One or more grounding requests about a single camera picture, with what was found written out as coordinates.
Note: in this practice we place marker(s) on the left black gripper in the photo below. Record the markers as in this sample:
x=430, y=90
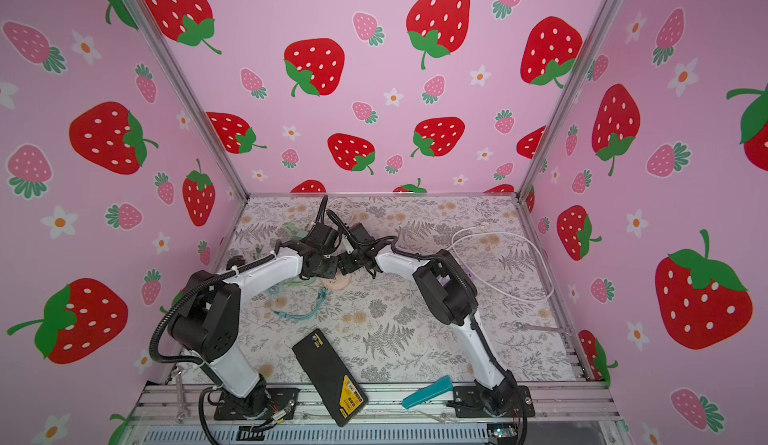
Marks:
x=333, y=267

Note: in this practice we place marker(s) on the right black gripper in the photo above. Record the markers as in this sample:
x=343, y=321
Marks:
x=346, y=262

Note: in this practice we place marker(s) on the round pink power socket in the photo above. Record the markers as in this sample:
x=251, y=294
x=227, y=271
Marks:
x=338, y=283

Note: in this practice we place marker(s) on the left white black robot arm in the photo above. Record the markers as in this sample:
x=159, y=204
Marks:
x=202, y=326

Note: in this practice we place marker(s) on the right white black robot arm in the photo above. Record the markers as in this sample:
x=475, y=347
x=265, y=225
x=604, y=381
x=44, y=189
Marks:
x=450, y=297

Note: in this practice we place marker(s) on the black rectangular case yellow label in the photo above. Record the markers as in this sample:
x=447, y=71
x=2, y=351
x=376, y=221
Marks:
x=340, y=392

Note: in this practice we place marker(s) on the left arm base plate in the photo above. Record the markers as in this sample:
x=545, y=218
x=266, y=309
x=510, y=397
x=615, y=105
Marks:
x=260, y=405

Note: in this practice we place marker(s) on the teal plastic handle tool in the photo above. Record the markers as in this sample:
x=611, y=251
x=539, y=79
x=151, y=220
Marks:
x=430, y=392

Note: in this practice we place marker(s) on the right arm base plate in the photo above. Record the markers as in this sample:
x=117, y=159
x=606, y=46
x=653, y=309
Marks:
x=478, y=402

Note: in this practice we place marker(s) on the aluminium front rail frame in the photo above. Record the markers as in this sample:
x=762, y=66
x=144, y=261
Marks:
x=564, y=413

